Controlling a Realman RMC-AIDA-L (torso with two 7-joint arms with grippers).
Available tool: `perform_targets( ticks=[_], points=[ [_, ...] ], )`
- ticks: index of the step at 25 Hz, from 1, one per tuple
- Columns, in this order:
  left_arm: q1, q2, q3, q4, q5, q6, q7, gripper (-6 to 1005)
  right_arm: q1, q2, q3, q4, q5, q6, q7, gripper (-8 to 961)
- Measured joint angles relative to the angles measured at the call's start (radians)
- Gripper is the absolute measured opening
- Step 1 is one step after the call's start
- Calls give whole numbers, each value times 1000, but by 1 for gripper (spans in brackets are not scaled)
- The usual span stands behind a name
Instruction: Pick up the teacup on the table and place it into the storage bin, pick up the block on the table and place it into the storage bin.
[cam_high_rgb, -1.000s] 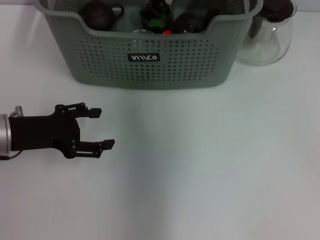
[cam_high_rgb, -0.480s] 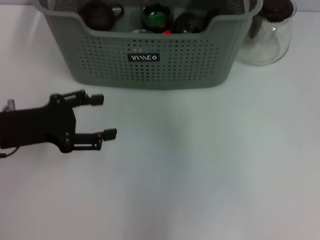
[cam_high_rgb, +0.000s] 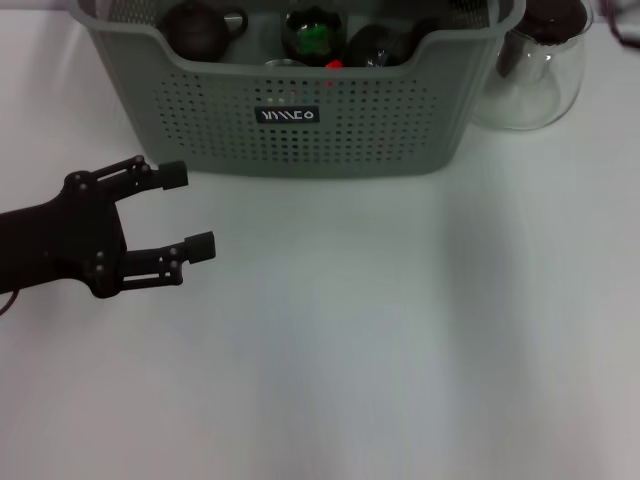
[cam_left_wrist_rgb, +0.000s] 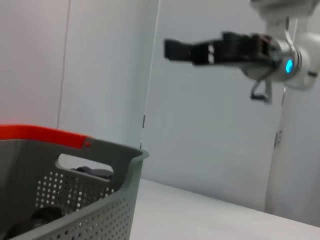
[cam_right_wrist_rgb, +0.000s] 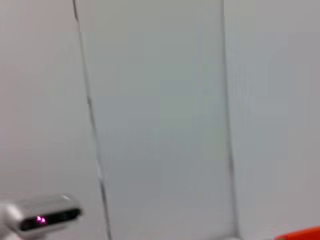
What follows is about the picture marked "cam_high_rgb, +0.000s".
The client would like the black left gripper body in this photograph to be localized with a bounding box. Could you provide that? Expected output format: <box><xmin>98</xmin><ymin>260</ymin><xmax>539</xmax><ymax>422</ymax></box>
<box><xmin>0</xmin><ymin>169</ymin><xmax>127</xmax><ymax>301</ymax></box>

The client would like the grey-green perforated storage bin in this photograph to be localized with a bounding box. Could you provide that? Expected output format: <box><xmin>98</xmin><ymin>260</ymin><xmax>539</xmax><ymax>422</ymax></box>
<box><xmin>74</xmin><ymin>0</ymin><xmax>526</xmax><ymax>180</ymax></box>

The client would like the black clay teapot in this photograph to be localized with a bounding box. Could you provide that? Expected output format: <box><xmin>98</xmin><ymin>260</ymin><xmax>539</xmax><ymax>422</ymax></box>
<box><xmin>158</xmin><ymin>0</ymin><xmax>250</xmax><ymax>64</ymax></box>

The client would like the glass carafe with black lid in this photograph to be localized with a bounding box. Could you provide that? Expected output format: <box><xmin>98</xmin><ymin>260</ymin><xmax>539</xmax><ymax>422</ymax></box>
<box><xmin>469</xmin><ymin>0</ymin><xmax>594</xmax><ymax>132</ymax></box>

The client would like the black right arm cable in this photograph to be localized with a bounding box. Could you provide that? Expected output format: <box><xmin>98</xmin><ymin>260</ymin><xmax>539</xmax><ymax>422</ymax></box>
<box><xmin>599</xmin><ymin>0</ymin><xmax>640</xmax><ymax>52</ymax></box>

